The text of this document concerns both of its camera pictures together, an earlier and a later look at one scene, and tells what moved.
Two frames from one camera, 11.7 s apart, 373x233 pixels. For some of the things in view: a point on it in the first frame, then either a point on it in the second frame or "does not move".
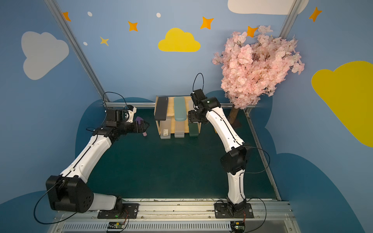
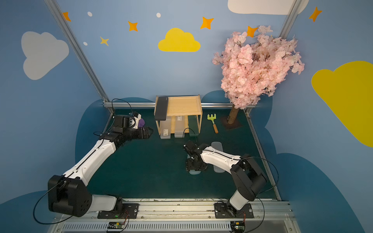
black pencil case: x=162 y=108 does not move
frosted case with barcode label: x=165 y=129 does not move
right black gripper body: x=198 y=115 -> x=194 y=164
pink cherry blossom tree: x=252 y=67 does not move
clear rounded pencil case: x=191 y=105 -> x=218 y=146
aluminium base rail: x=185 y=215 does not move
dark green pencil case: x=194 y=129 does not move
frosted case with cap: x=179 y=129 does not move
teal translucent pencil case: x=180 y=114 -> x=192 y=172
